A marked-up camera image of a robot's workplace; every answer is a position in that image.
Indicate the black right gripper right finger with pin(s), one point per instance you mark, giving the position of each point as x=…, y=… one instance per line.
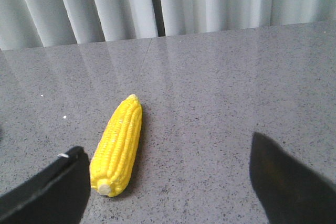
x=288, y=190

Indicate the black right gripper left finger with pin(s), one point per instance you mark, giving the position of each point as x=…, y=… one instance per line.
x=58, y=194

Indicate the yellow corn cob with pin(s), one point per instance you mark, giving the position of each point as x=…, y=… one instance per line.
x=112, y=164

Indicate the white pleated curtain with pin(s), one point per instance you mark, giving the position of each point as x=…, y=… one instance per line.
x=42, y=23

